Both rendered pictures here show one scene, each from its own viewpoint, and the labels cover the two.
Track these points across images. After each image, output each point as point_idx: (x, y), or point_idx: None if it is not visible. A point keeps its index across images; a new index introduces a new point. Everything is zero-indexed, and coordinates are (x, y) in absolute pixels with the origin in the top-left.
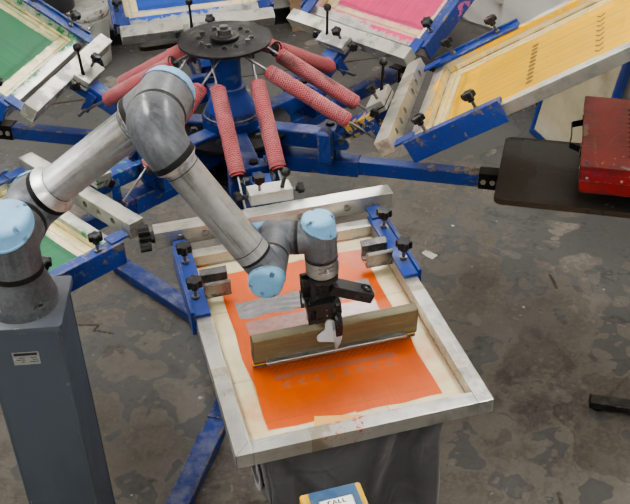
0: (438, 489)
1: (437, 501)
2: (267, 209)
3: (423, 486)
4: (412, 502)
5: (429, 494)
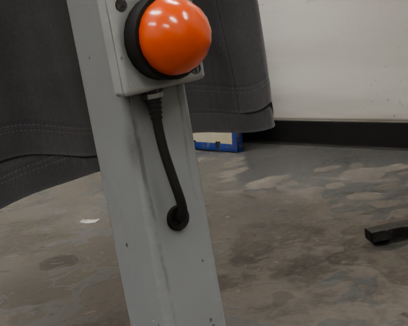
0: (262, 31)
1: (268, 73)
2: None
3: (228, 19)
4: (214, 85)
5: (247, 43)
